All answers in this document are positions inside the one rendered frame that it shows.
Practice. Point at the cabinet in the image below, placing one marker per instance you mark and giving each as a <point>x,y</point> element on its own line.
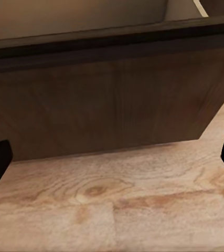
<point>82,76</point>

